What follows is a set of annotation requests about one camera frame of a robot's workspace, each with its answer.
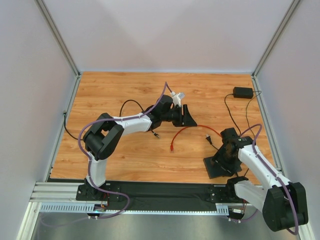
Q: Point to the right aluminium frame post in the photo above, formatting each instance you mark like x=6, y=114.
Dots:
x=276, y=36

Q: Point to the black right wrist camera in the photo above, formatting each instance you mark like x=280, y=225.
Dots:
x=228, y=133

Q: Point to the left aluminium frame post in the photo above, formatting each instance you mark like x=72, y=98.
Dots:
x=57, y=35

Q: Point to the black power adapter brick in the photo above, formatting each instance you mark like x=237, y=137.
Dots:
x=243, y=92

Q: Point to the slotted grey cable duct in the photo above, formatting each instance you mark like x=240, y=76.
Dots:
x=91, y=208

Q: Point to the black network switch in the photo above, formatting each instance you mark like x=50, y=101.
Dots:
x=216, y=171

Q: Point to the aluminium front rail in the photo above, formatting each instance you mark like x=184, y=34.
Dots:
x=54, y=191

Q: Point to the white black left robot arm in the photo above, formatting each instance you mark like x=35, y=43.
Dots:
x=102, y=137

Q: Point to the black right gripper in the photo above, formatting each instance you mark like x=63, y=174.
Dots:
x=222, y=166

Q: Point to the aluminium frame post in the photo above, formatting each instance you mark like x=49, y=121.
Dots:
x=57, y=35
x=276, y=36

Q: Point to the black base mat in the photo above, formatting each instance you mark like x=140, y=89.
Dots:
x=159, y=196

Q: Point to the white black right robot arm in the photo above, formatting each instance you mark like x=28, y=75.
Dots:
x=254, y=179

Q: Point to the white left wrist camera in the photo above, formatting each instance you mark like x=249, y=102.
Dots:
x=177, y=98

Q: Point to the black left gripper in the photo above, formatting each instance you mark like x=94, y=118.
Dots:
x=184, y=115

